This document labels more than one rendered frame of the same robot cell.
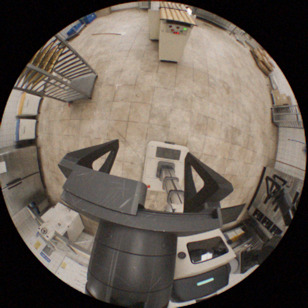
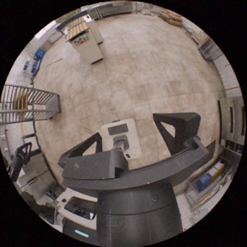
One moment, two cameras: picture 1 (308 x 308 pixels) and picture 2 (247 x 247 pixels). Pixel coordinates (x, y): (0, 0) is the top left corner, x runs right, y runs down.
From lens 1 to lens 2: 0.45 m
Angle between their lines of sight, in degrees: 11
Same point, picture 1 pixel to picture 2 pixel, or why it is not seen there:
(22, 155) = (33, 161)
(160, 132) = (110, 115)
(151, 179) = not seen: hidden behind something
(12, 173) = (29, 174)
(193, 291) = (70, 232)
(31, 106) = (28, 128)
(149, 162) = (107, 141)
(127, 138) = (91, 129)
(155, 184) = not seen: hidden behind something
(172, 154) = (120, 128)
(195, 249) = (72, 201)
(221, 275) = not seen: hidden behind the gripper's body
